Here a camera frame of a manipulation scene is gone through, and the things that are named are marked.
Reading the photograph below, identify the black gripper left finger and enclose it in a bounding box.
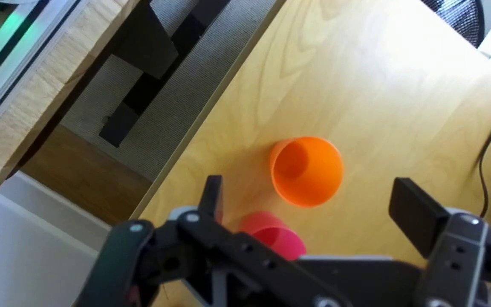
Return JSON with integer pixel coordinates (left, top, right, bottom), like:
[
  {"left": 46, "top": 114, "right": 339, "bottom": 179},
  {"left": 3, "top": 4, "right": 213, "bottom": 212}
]
[{"left": 73, "top": 174, "right": 356, "bottom": 307}]

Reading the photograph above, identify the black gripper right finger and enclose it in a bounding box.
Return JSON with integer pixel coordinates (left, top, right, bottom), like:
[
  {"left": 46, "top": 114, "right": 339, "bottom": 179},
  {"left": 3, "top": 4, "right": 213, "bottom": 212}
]
[{"left": 387, "top": 176, "right": 491, "bottom": 307}]

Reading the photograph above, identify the pink plastic cup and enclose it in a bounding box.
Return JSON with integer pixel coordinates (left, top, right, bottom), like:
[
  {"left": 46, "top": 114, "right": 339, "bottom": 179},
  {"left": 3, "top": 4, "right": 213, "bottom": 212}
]
[{"left": 237, "top": 210, "right": 308, "bottom": 263}]

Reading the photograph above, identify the orange plastic cup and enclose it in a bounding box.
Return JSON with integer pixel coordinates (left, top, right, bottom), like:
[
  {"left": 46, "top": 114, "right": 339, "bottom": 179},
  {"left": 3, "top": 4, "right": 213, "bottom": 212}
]
[{"left": 268, "top": 135, "right": 346, "bottom": 208}]

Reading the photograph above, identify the white cabinet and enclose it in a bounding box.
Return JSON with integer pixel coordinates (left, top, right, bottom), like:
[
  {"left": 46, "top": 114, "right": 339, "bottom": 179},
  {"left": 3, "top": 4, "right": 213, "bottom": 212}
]
[{"left": 0, "top": 171, "right": 114, "bottom": 307}]

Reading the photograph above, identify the light wood side desk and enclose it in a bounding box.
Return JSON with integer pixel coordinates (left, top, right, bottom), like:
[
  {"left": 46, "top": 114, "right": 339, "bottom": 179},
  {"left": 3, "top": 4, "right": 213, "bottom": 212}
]
[{"left": 0, "top": 0, "right": 143, "bottom": 205}]

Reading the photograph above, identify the dark fabric chair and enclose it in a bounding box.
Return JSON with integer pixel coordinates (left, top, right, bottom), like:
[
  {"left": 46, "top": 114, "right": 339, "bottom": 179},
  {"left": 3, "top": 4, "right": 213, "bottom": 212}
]
[{"left": 421, "top": 0, "right": 486, "bottom": 48}]

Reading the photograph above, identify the white framed glass panel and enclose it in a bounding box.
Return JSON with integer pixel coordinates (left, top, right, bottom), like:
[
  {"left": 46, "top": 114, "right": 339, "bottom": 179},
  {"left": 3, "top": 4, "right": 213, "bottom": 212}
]
[{"left": 0, "top": 0, "right": 80, "bottom": 137}]

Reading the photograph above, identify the black furniture frame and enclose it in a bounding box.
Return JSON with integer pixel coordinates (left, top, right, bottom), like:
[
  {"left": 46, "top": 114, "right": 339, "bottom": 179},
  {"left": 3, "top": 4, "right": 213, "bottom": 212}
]
[{"left": 97, "top": 0, "right": 232, "bottom": 150}]

